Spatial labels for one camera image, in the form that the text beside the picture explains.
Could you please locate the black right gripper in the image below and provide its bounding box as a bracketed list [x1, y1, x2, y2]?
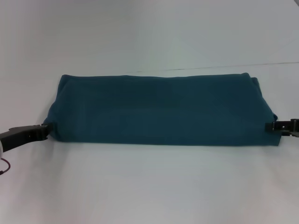
[265, 118, 299, 139]

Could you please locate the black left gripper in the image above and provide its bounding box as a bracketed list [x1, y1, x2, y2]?
[0, 123, 51, 154]

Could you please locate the blue t-shirt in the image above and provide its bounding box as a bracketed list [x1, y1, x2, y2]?
[43, 72, 281, 147]

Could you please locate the thin left arm cable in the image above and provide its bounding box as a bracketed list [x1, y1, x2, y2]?
[0, 158, 12, 175]

